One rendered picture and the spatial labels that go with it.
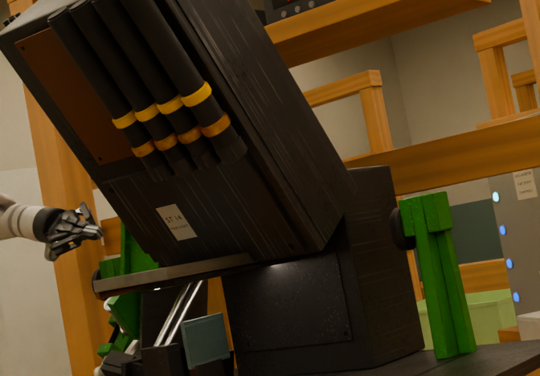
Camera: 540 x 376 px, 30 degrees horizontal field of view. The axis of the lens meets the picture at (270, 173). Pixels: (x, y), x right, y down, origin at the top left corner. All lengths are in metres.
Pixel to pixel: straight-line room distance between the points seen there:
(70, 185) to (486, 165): 1.06
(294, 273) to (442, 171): 0.37
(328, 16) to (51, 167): 0.95
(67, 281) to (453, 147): 1.04
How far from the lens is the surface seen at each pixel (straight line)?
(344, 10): 1.81
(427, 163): 1.95
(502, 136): 1.88
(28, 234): 2.12
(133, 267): 1.81
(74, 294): 2.49
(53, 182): 2.51
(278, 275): 1.80
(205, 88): 1.43
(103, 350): 2.12
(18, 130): 10.05
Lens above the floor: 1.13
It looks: 4 degrees up
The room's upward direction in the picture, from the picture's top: 11 degrees counter-clockwise
